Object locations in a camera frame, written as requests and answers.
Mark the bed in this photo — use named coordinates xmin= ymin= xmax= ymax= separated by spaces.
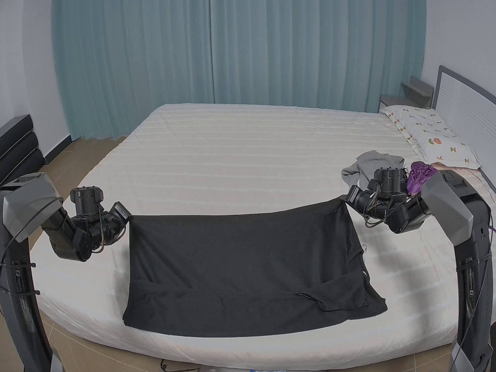
xmin=29 ymin=65 xmax=496 ymax=366

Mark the black chest of drawers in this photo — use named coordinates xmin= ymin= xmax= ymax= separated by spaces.
xmin=0 ymin=114 xmax=44 ymax=187

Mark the purple garment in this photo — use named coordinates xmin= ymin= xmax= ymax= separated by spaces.
xmin=407 ymin=161 xmax=496 ymax=233

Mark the grey bedside table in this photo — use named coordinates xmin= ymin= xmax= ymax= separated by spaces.
xmin=379 ymin=76 xmax=434 ymax=109

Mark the grey garment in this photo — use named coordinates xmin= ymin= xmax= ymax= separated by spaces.
xmin=341 ymin=150 xmax=405 ymax=187

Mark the blue-green curtain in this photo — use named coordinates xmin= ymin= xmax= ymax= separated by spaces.
xmin=209 ymin=0 xmax=427 ymax=112
xmin=52 ymin=0 xmax=213 ymax=140

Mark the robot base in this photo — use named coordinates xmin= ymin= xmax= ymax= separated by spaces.
xmin=205 ymin=366 xmax=311 ymax=372

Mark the white printed pillow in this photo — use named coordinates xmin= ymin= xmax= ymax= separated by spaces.
xmin=380 ymin=105 xmax=482 ymax=169

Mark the black T-shirt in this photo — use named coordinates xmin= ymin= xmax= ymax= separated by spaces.
xmin=122 ymin=197 xmax=388 ymax=338

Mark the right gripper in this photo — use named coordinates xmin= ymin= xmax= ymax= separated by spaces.
xmin=346 ymin=184 xmax=382 ymax=215

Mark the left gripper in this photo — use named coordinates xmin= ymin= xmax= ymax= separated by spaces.
xmin=99 ymin=202 xmax=133 ymax=245

